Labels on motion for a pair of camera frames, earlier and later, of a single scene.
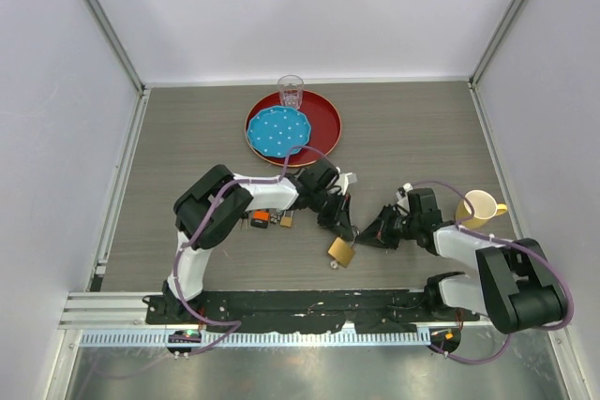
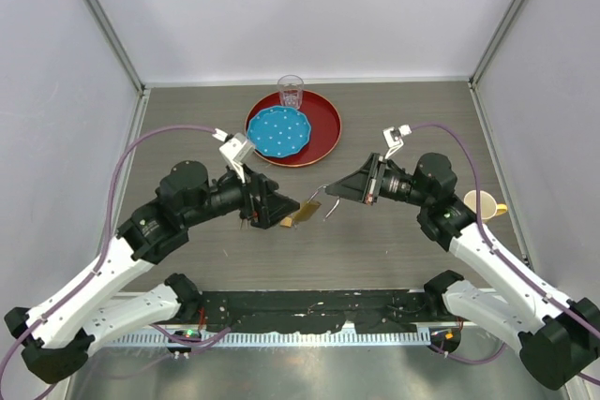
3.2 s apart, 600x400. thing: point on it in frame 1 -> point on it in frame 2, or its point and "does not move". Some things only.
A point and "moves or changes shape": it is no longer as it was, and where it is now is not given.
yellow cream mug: (485, 208) does not move
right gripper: (378, 232) -> (358, 186)
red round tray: (325, 129) does not move
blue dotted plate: (277, 130) does not move
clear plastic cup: (291, 91) does not move
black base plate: (370, 312) does not move
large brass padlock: (341, 251) moves or changes shape
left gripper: (339, 222) -> (271, 207)
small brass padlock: (286, 219) does not move
